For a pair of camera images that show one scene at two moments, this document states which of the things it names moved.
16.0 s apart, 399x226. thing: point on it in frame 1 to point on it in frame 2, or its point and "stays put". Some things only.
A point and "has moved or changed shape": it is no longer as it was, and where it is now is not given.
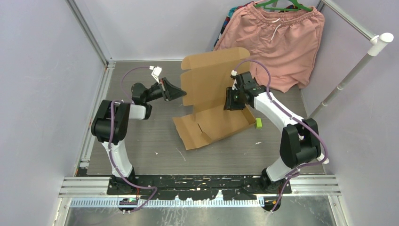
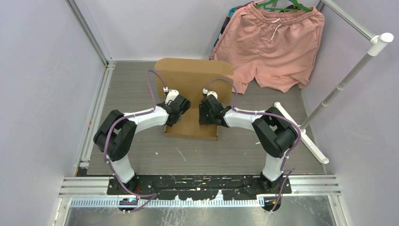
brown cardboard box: (205, 76) has moved or changed shape
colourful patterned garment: (231, 12) stays put
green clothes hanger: (265, 5) stays put
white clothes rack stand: (377, 44) stays put
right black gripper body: (240, 89) to (205, 118)
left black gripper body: (154, 92) to (178, 119)
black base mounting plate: (200, 188) stays put
